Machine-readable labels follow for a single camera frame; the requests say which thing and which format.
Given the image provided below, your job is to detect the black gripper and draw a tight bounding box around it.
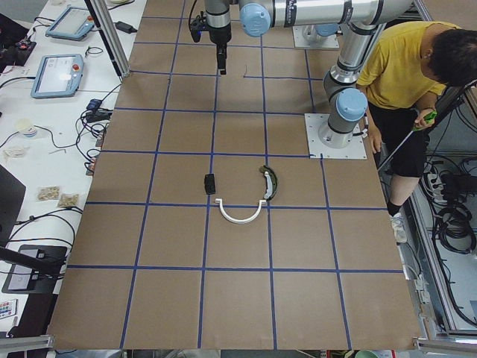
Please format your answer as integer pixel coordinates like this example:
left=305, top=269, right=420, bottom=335
left=208, top=25, right=231, bottom=75

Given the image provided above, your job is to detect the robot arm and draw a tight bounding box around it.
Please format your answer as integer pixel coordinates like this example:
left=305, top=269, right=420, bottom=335
left=238, top=0, right=411, bottom=149
left=205, top=0, right=238, bottom=75

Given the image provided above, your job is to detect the black power adapter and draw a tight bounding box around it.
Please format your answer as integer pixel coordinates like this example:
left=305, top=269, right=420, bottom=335
left=114, top=21, right=137, bottom=34

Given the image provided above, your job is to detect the small black box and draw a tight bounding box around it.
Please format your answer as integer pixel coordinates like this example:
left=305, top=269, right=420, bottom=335
left=204, top=173, right=216, bottom=195

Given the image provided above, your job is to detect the brake shoe part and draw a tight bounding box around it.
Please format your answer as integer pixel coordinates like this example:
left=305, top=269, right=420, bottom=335
left=259, top=165, right=278, bottom=201

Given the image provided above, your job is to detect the far teach pendant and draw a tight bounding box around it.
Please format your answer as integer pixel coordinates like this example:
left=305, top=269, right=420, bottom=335
left=45, top=5, right=95, bottom=41

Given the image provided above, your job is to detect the teach pendant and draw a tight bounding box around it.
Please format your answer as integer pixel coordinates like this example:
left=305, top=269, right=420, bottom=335
left=45, top=5, right=95, bottom=41
left=31, top=54, right=83, bottom=99

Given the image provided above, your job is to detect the white curved plastic part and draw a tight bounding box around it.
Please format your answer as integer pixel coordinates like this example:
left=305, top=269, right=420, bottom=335
left=215, top=198, right=267, bottom=224

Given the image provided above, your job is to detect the near teach pendant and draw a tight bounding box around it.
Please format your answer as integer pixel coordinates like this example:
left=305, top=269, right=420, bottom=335
left=31, top=54, right=83, bottom=99

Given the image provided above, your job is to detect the person in yellow shirt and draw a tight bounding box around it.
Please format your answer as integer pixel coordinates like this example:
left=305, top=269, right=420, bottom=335
left=356, top=21, right=476, bottom=243

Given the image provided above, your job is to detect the white paper cup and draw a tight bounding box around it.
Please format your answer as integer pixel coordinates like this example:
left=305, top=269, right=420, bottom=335
left=15, top=118, right=37, bottom=138

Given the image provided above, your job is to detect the bag of small parts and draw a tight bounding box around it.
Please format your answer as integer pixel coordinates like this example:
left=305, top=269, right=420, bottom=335
left=37, top=186, right=61, bottom=201

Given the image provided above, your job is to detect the black device on stand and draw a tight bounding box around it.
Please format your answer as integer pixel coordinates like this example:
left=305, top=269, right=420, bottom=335
left=1, top=245, right=68, bottom=294

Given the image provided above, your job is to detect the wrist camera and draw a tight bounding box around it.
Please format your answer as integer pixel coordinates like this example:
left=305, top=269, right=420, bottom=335
left=189, top=11, right=206, bottom=43

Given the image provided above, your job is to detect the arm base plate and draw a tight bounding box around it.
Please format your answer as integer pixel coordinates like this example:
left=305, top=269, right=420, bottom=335
left=293, top=25, right=339, bottom=50
left=304, top=113, right=367, bottom=160

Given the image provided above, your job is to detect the aluminium frame post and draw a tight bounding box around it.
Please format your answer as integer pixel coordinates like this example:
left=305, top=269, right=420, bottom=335
left=85, top=0, right=130, bottom=78

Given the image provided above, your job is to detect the green handled tool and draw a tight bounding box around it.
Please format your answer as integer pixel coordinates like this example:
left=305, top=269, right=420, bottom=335
left=412, top=110, right=437, bottom=131

